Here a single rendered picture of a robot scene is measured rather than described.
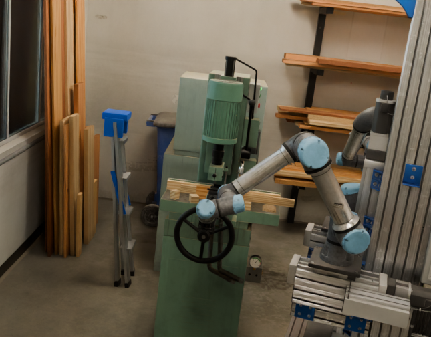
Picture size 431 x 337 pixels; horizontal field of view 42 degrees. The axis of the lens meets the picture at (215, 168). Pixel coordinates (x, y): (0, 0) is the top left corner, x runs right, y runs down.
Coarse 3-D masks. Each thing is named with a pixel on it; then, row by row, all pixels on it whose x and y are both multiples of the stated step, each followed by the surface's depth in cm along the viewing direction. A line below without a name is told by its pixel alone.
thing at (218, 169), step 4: (212, 164) 290; (224, 164) 297; (212, 168) 286; (216, 168) 286; (220, 168) 286; (208, 172) 287; (212, 172) 287; (216, 172) 287; (220, 172) 286; (208, 176) 288; (220, 176) 287; (216, 180) 288; (220, 180) 288
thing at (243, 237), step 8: (168, 216) 287; (168, 224) 284; (184, 224) 283; (248, 224) 289; (168, 232) 285; (184, 232) 284; (192, 232) 284; (224, 232) 282; (240, 232) 281; (248, 232) 281; (216, 240) 283; (224, 240) 283; (240, 240) 282; (248, 240) 282
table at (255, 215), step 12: (168, 192) 293; (168, 204) 281; (180, 204) 280; (192, 204) 280; (252, 204) 289; (264, 204) 291; (240, 216) 279; (252, 216) 279; (264, 216) 278; (276, 216) 277
